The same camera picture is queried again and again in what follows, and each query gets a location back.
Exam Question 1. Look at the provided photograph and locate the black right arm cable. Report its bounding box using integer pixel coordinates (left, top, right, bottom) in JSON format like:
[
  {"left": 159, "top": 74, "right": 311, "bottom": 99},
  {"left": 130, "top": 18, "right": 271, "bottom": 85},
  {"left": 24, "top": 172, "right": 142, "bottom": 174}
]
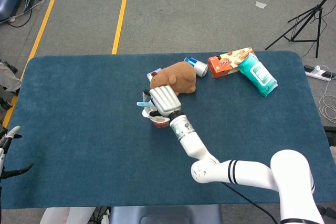
[{"left": 222, "top": 182, "right": 279, "bottom": 224}]

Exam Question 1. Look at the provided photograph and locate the brown capybara plush toy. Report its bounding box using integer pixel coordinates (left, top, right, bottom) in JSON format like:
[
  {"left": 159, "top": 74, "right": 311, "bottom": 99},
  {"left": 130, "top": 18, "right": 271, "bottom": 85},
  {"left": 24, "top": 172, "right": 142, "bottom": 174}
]
[{"left": 150, "top": 61, "right": 197, "bottom": 97}]

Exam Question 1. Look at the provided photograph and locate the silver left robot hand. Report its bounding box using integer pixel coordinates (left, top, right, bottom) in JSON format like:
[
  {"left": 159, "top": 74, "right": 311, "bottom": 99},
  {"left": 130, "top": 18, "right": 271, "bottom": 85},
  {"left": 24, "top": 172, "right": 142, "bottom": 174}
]
[{"left": 0, "top": 125, "right": 34, "bottom": 180}]

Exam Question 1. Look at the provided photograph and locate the short yellow floor tape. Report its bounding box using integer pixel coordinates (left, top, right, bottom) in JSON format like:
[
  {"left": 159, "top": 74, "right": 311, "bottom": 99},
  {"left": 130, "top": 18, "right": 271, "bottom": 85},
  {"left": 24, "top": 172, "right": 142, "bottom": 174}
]
[{"left": 111, "top": 0, "right": 128, "bottom": 55}]

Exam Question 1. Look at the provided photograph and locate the green wet wipes pack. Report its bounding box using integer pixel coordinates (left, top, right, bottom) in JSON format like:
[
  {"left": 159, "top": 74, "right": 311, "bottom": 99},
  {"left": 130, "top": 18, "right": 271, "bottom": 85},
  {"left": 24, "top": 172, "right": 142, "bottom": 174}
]
[{"left": 237, "top": 52, "right": 279, "bottom": 98}]

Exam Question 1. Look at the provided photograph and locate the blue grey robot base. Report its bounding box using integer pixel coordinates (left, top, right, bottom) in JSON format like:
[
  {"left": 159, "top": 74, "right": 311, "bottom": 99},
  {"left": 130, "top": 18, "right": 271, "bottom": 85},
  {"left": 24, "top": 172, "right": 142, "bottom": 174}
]
[{"left": 109, "top": 205, "right": 223, "bottom": 224}]

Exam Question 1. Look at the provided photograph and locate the white power strip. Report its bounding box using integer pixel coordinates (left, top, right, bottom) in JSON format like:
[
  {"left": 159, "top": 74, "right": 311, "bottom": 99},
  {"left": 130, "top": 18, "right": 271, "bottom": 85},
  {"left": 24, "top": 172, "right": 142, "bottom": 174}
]
[{"left": 303, "top": 65, "right": 334, "bottom": 82}]

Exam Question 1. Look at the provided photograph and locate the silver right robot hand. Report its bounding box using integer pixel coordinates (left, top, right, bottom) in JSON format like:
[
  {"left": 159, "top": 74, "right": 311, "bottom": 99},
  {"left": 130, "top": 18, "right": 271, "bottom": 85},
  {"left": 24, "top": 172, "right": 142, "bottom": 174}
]
[{"left": 141, "top": 85, "right": 182, "bottom": 119}]

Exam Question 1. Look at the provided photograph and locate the black tripod stand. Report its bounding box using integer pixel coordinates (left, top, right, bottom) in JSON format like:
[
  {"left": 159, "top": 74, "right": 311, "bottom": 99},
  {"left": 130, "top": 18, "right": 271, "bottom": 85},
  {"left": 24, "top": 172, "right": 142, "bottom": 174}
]
[{"left": 265, "top": 0, "right": 336, "bottom": 59}]

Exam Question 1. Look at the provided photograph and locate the white coiled cable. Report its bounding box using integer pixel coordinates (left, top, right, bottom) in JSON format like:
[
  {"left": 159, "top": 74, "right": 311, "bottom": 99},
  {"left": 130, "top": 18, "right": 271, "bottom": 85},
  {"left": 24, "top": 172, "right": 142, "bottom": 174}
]
[{"left": 318, "top": 65, "right": 336, "bottom": 124}]

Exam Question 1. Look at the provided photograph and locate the red paper noodle cup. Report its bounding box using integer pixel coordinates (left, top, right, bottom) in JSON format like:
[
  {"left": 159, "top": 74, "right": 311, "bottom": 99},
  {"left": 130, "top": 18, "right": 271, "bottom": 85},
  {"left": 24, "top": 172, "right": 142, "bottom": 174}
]
[{"left": 146, "top": 108, "right": 171, "bottom": 130}]

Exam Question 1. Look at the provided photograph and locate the orange biscuit box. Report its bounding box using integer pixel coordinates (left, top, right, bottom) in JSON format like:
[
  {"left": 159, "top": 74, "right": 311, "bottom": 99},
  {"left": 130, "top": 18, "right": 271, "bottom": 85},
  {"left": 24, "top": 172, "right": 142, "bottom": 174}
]
[{"left": 207, "top": 46, "right": 257, "bottom": 79}]

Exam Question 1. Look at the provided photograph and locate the long yellow floor tape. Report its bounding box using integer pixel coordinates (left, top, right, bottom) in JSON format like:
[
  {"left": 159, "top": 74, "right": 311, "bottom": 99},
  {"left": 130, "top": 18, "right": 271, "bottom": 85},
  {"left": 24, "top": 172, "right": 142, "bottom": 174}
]
[{"left": 2, "top": 0, "right": 60, "bottom": 127}]

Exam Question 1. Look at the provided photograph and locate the small white blue carton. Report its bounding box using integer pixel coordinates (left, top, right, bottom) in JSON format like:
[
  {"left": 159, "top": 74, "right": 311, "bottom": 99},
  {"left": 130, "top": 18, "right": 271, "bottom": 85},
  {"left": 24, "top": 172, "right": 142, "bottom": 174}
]
[{"left": 146, "top": 68, "right": 162, "bottom": 82}]

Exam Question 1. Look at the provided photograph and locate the blue silver drink can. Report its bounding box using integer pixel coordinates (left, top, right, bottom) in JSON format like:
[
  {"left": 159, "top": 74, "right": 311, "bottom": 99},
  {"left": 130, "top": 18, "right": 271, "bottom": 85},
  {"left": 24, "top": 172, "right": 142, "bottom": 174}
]
[{"left": 183, "top": 56, "right": 209, "bottom": 78}]

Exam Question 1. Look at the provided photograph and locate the blue table cloth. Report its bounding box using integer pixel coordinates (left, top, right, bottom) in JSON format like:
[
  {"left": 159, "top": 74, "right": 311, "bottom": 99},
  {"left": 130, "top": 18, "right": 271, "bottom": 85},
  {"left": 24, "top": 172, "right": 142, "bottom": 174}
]
[{"left": 5, "top": 50, "right": 330, "bottom": 209}]

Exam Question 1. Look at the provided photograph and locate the white robot torso cover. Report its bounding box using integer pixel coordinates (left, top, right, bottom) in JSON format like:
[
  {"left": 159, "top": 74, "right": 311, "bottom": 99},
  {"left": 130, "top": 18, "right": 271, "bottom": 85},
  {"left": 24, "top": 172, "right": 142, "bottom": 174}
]
[{"left": 39, "top": 207, "right": 97, "bottom": 224}]

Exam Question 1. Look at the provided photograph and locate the grey cloth covered object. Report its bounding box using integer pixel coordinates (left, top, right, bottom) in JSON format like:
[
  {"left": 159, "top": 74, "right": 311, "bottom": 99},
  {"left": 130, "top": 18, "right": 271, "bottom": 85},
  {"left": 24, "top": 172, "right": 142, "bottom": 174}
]
[{"left": 0, "top": 60, "right": 22, "bottom": 96}]

